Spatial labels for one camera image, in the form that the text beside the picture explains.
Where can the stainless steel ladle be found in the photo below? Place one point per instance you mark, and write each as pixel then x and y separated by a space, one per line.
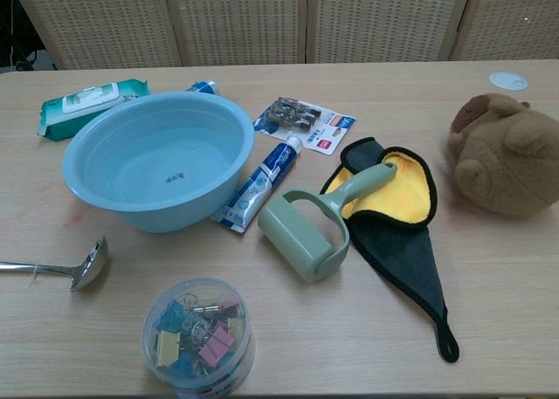
pixel 87 268

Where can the white blue toothpaste tube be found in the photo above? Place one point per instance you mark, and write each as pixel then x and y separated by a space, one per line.
pixel 257 185

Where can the green lint roller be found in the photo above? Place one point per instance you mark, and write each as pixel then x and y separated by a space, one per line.
pixel 288 237

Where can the nail clipper blister card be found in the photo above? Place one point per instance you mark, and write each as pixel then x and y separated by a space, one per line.
pixel 323 128

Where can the colourful blue toothpaste tube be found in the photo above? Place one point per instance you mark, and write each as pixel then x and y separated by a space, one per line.
pixel 203 87

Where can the yellow grey hanging towel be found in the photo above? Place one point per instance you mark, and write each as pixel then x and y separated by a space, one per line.
pixel 393 250

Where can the light blue plastic basin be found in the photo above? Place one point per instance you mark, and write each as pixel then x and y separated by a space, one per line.
pixel 131 176

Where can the rattan folding screen panel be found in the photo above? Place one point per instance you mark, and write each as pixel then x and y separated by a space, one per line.
pixel 384 19
pixel 100 19
pixel 240 19
pixel 515 15

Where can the clear jar of binder clips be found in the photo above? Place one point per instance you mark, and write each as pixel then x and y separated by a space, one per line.
pixel 196 346

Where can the green wet wipes pack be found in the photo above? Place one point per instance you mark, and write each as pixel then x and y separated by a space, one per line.
pixel 87 106

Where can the brown capybara plush toy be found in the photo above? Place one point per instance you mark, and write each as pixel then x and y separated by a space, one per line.
pixel 506 163

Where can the white round table cap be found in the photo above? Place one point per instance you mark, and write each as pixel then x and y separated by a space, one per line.
pixel 506 81

